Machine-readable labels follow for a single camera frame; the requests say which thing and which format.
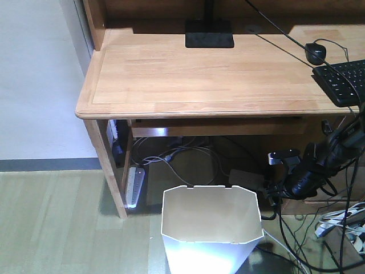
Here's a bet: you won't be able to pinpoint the white plastic trash bin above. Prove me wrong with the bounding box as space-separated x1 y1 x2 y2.
161 186 264 273

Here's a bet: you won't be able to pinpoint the grey cables under desk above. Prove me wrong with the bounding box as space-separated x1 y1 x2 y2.
132 136 232 186

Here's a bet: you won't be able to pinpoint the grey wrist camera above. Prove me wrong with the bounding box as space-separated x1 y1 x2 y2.
268 148 300 166

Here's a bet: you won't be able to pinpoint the white power strip under desk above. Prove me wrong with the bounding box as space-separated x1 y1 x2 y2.
125 166 145 208

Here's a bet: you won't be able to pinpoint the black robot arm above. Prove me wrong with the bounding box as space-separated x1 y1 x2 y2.
280 111 364 200

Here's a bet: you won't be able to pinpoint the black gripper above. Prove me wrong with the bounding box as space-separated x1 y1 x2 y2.
281 158 327 200

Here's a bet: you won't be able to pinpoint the black monitor cable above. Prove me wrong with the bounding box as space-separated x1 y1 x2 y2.
245 0 365 98

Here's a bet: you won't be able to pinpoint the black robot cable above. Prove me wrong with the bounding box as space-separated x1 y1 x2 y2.
253 159 365 274

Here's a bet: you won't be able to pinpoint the black computer monitor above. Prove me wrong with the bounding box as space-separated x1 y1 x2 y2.
185 1 234 49

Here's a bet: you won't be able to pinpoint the white power strip right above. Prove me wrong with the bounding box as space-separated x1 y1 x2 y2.
315 202 364 237

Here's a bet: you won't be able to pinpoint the wooden desk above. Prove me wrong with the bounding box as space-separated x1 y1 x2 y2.
75 1 364 219

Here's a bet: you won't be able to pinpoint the black computer mouse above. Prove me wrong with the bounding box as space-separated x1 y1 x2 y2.
305 42 327 66

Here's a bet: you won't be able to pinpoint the black keyboard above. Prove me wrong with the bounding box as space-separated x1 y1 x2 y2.
313 59 364 107

